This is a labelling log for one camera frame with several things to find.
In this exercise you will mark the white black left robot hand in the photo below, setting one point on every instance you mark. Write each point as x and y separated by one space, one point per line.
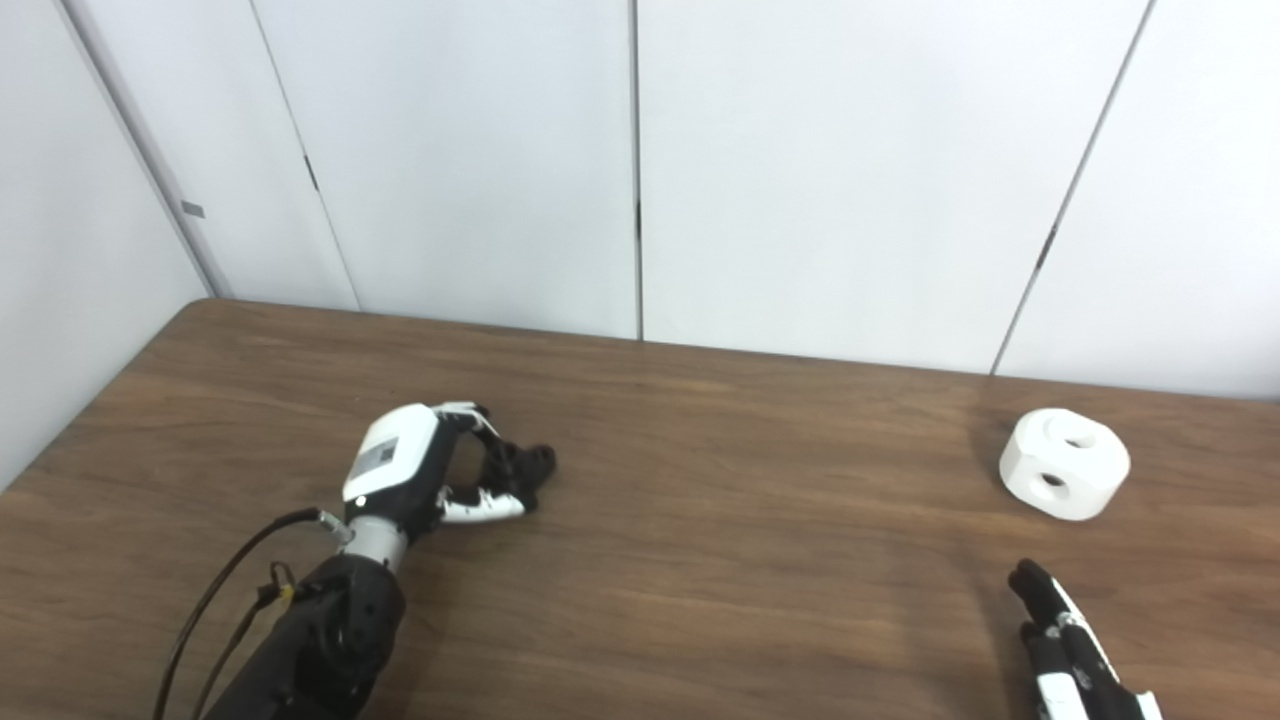
390 455

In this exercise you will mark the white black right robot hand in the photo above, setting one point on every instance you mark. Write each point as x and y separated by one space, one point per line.
1065 660

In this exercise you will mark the black holder part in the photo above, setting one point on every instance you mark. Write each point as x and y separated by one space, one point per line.
538 462

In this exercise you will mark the round white piece with holes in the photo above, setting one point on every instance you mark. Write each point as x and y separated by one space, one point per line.
1065 460

